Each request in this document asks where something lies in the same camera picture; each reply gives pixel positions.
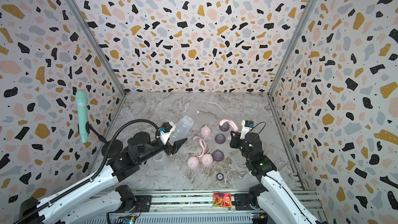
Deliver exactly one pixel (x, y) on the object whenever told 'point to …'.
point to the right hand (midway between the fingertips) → (234, 131)
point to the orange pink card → (223, 199)
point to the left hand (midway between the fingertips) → (183, 132)
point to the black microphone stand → (116, 148)
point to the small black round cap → (219, 176)
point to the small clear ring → (242, 174)
